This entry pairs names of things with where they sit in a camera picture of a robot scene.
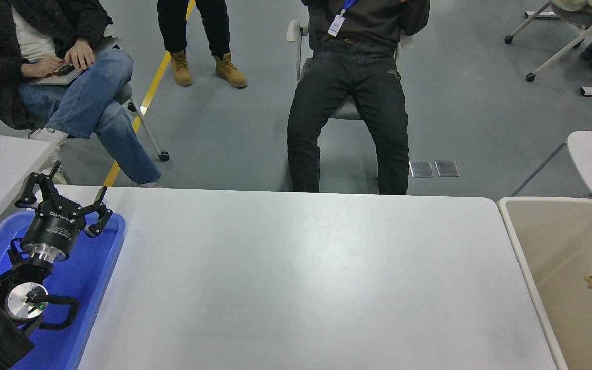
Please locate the grey laptop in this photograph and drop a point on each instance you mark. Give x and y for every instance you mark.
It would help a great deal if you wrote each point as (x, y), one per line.
(106, 45)

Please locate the grey office chair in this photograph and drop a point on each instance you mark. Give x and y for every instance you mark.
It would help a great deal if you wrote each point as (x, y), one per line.
(293, 33)
(124, 95)
(584, 18)

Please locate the metal floor outlet cover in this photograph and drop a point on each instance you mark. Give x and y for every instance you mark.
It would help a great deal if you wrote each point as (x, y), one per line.
(421, 169)
(447, 168)

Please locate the blue plastic tray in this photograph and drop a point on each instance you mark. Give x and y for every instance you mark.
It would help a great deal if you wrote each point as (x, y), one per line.
(90, 277)

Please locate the large pale bin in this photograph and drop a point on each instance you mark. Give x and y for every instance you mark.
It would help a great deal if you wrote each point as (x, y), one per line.
(558, 246)

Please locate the person's left hand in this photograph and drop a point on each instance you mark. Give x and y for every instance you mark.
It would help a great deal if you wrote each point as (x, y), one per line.
(81, 53)

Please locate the person's right hand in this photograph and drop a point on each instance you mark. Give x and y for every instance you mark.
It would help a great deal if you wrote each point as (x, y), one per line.
(44, 67)

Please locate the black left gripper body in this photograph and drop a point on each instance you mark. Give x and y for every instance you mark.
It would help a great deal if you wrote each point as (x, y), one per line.
(52, 228)

